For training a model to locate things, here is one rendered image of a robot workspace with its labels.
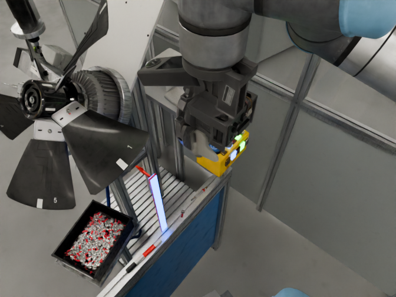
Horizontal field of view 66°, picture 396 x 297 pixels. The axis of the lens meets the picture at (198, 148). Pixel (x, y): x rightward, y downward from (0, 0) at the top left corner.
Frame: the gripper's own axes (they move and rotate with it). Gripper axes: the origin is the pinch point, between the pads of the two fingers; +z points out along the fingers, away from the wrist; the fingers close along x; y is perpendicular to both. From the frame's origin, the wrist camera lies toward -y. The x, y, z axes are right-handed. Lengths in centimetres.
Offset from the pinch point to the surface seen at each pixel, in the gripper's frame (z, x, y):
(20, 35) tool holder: -3.3, -2.2, -47.8
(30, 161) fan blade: 38, -15, -56
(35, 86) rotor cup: 19, -1, -60
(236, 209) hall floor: 143, 62, -16
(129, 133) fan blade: 24.8, 6.7, -30.1
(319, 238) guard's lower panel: 129, 70, 33
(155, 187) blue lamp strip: 29.1, 0.1, -14.3
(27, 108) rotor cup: 24, -6, -61
